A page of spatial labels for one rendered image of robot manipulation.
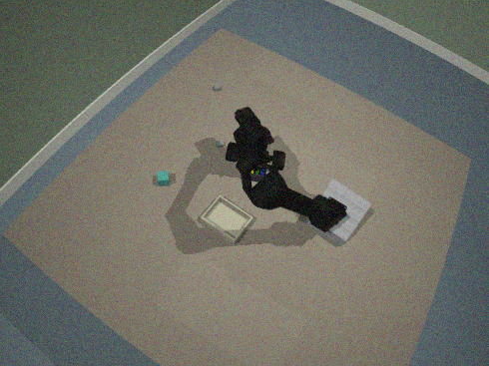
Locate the beige shallow tray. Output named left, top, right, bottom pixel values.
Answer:
left=201, top=195, right=253, bottom=244

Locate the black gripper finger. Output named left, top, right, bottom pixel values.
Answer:
left=253, top=165, right=266, bottom=172

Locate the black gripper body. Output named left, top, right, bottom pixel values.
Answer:
left=226, top=142, right=285, bottom=171

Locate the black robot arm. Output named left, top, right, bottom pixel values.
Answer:
left=234, top=107, right=347, bottom=232

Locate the small teal block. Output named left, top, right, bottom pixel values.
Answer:
left=158, top=171, right=170, bottom=186

